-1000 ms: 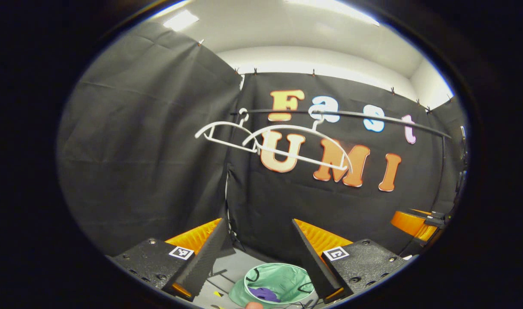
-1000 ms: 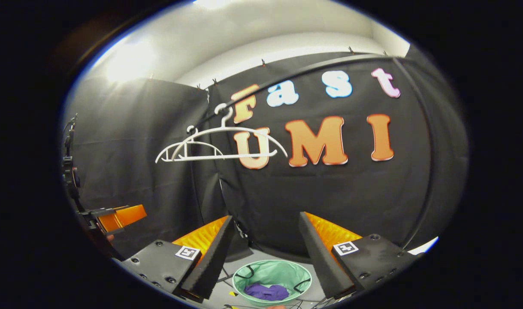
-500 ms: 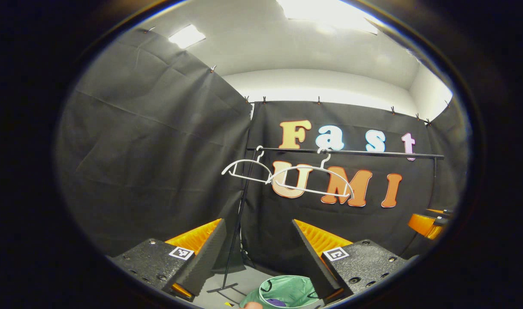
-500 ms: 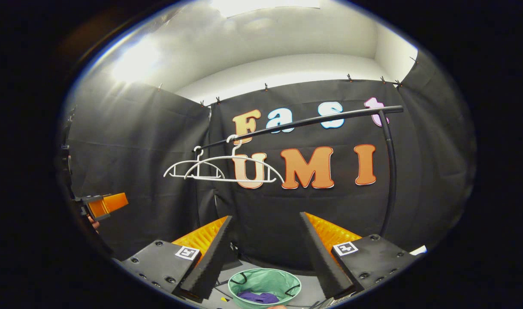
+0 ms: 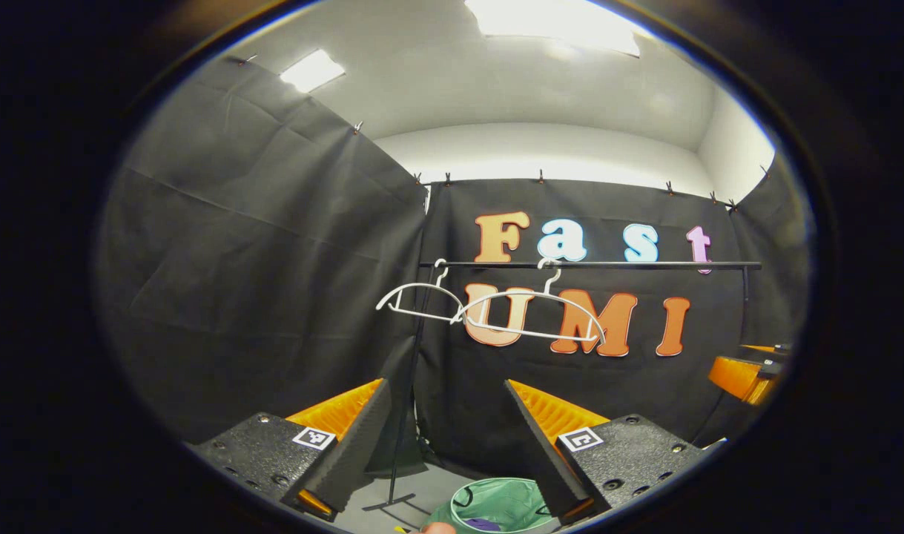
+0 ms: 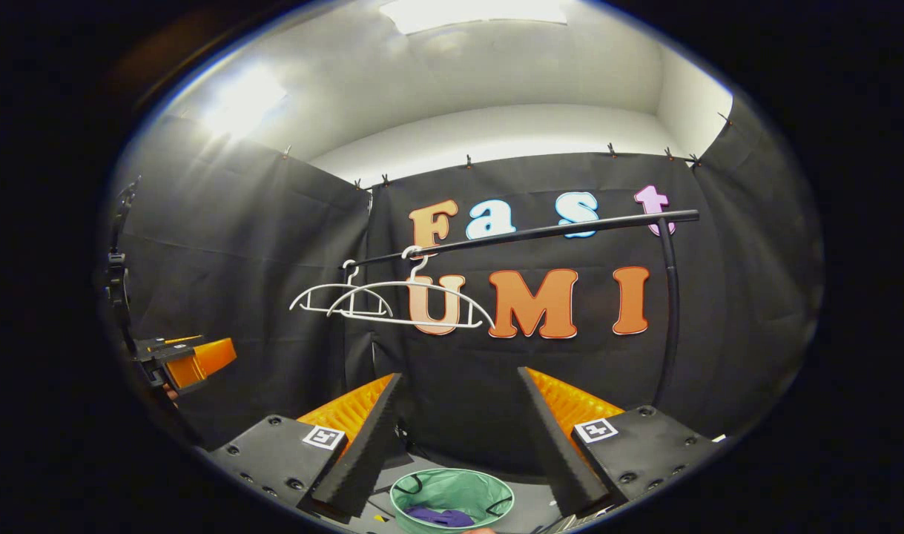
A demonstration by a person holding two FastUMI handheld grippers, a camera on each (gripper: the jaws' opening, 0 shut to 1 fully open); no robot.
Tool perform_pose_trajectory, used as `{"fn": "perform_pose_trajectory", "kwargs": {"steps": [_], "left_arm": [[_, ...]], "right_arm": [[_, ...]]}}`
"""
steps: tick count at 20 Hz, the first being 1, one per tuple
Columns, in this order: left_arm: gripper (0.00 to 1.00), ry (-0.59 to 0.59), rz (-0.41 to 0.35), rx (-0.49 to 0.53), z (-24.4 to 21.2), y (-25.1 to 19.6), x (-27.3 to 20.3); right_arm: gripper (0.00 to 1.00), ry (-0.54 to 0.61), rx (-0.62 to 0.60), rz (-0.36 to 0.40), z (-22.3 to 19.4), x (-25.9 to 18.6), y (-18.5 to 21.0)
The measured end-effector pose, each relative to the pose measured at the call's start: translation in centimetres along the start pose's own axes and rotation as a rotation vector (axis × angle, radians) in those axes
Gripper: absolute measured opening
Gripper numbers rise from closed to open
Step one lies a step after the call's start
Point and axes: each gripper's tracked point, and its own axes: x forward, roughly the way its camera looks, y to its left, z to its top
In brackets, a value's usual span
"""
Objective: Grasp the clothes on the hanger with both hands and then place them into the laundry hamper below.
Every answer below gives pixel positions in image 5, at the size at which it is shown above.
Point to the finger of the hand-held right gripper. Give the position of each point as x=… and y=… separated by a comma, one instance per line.
x=737, y=377
x=774, y=349

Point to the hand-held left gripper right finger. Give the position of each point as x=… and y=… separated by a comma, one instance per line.
x=544, y=460

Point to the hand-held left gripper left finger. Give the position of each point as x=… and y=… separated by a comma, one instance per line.
x=359, y=445

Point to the green laundry hamper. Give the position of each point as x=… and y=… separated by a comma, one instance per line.
x=496, y=497

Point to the black clothes rack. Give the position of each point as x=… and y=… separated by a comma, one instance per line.
x=644, y=264

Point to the white clothes hanger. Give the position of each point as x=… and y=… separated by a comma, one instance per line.
x=422, y=286
x=570, y=300

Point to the small ceiling light panel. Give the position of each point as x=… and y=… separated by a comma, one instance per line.
x=312, y=70

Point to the large ceiling light panel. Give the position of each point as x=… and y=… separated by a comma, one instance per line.
x=555, y=18

